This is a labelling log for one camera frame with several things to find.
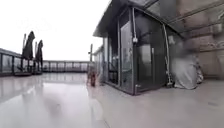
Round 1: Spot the pole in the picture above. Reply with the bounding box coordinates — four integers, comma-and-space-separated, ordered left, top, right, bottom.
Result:
88, 43, 94, 64

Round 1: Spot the small red object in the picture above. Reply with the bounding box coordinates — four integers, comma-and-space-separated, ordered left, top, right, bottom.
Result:
87, 71, 98, 88

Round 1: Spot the glass railing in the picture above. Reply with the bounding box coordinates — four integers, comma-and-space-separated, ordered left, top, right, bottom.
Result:
0, 48, 92, 77

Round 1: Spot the grey covered object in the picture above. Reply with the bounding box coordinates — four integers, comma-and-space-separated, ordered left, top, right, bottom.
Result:
168, 35, 205, 91

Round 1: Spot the small folded dark parasol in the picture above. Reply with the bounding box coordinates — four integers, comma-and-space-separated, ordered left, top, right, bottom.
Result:
32, 39, 44, 75

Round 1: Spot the large folded dark parasol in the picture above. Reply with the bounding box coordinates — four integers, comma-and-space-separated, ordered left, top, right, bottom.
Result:
14, 30, 36, 77

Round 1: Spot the dark-framed glass enclosure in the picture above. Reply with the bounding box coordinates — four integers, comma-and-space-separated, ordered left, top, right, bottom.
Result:
92, 0, 185, 97

